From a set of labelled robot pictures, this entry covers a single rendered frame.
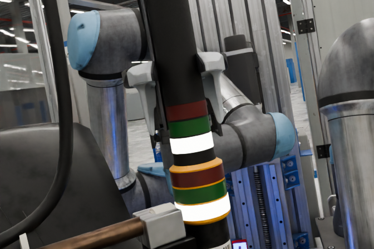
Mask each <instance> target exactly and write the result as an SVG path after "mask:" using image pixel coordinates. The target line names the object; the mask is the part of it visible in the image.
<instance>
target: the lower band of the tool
mask: <svg viewBox="0 0 374 249"><path fill-rule="evenodd" d="M221 163H222V160H221V159H220V158H217V157H216V159H214V160H212V161H209V162H206V163H202V164H198V165H192V166H174V165H172V166H171V167H170V168H169V171H170V172H173V173H187V172H195V171H201V170H206V169H208V168H212V167H215V166H218V165H220V164H221ZM224 179H225V177H224V178H223V179H222V180H220V181H218V182H214V183H211V184H209V185H204V186H199V187H190V188H177V187H174V186H173V188H175V189H179V190H190V189H196V188H202V187H207V186H211V185H214V184H217V183H219V182H221V181H223V180H224ZM227 194H228V193H227ZM227 194H226V195H225V196H223V197H221V198H219V199H217V200H213V201H210V202H205V203H198V204H192V205H184V204H179V203H176V202H175V203H176V204H177V205H181V206H198V205H205V204H208V203H212V202H215V201H218V200H221V199H222V198H224V197H226V196H227ZM229 212H230V210H229V211H228V212H226V213H225V214H223V215H221V216H218V217H214V218H211V219H207V220H201V221H185V220H184V224H186V225H205V224H209V223H213V222H216V221H219V220H222V219H223V218H225V217H226V216H227V215H228V214H229Z"/></svg>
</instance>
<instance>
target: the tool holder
mask: <svg viewBox="0 0 374 249"><path fill-rule="evenodd" d="M164 204H165V203H164ZM164 204H162V205H164ZM158 206H160V205H158ZM155 207H157V206H155ZM151 208H153V207H151ZM151 208H148V209H145V210H142V211H139V212H135V213H133V214H132V217H133V218H135V217H138V216H140V220H141V223H142V226H143V230H144V233H143V235H142V236H139V237H137V238H136V239H137V240H138V241H139V242H141V243H142V249H197V245H196V239H195V237H193V236H191V235H189V234H187V233H185V227H184V220H183V214H182V211H181V210H180V209H178V208H174V209H172V210H168V211H165V212H162V213H158V214H155V213H154V214H151V213H149V212H150V211H149V210H150V209H151Z"/></svg>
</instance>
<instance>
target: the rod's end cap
mask: <svg viewBox="0 0 374 249"><path fill-rule="evenodd" d="M174 208H176V206H175V205H173V204H172V203H166V204H164V205H160V206H157V207H153V208H151V209H150V210H149V211H150V212H149V213H151V214H154V213H155V214H158V213H162V212H165V211H168V210H172V209H174Z"/></svg>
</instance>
